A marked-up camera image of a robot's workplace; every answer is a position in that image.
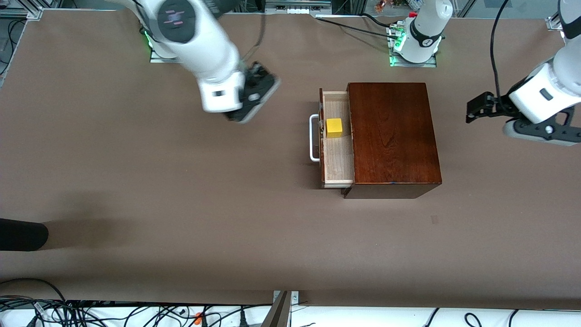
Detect wooden drawer with white handle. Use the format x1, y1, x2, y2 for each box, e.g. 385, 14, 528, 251
310, 89, 355, 188

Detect dark brown wooden cabinet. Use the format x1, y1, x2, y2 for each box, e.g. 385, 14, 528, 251
340, 82, 443, 199

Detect white power strip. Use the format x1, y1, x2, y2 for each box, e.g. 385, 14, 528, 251
266, 0, 332, 15

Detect black rounded cylinder object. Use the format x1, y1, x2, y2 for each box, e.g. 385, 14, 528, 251
0, 218, 49, 252

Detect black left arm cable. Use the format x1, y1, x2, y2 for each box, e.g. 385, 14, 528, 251
490, 0, 512, 98

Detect aluminium arm base plate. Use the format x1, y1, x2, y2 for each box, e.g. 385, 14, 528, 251
150, 32, 182, 64
388, 23, 438, 68

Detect long black table cable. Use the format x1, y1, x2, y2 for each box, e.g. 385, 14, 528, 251
315, 16, 400, 40

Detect aluminium frame post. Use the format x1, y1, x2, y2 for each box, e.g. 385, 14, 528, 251
262, 291, 292, 327

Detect aluminium frame rail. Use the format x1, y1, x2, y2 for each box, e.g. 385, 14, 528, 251
0, 5, 44, 20

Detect tangled black cables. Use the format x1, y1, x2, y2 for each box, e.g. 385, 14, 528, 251
0, 278, 273, 327

